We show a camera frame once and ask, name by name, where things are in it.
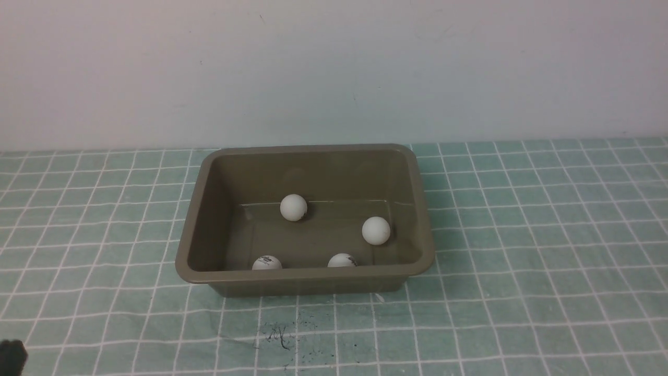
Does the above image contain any brown plastic bin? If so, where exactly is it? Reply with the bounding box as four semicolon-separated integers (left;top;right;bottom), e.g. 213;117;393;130
174;144;436;297

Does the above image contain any white ping-pong ball plain side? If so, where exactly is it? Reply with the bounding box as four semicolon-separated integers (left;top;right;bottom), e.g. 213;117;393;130
361;216;391;245

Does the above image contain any white ping-pong ball back left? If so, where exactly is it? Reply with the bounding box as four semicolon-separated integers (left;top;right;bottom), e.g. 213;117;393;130
279;194;308;222

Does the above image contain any white ping-pong ball front left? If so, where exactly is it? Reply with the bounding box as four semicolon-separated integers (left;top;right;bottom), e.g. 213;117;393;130
252;255;282;271

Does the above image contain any green checkered tablecloth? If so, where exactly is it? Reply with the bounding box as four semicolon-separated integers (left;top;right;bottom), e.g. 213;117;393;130
1;138;667;375

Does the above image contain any black gripper tip at corner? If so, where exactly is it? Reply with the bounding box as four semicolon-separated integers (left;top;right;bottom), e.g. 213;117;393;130
0;340;28;376

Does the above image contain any white ping-pong ball with logo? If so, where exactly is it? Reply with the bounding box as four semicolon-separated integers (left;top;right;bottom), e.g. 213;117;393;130
327;253;358;267

